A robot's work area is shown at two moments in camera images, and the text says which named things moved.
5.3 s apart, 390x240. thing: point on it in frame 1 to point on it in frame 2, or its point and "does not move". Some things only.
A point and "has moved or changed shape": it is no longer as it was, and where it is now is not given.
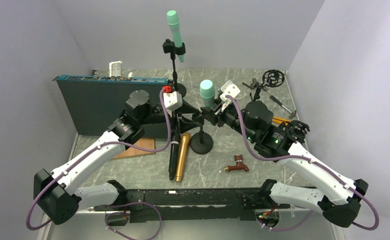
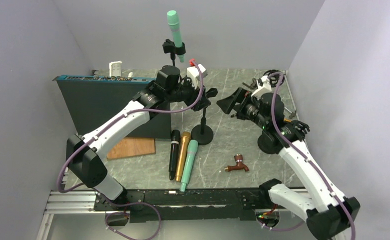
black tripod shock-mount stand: (271, 78) does not move
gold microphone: (186, 139) does not move
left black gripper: (183, 125) to (203, 102)
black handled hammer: (277, 101) does not move
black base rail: (143, 204) does not move
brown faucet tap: (239, 166) does not move
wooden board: (147, 143) does not move
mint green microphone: (207, 92) to (192, 147)
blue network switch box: (94, 102) does not move
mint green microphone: (173, 21) does not move
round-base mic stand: (201, 142) has moved or changed shape
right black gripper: (212, 114) to (227, 104)
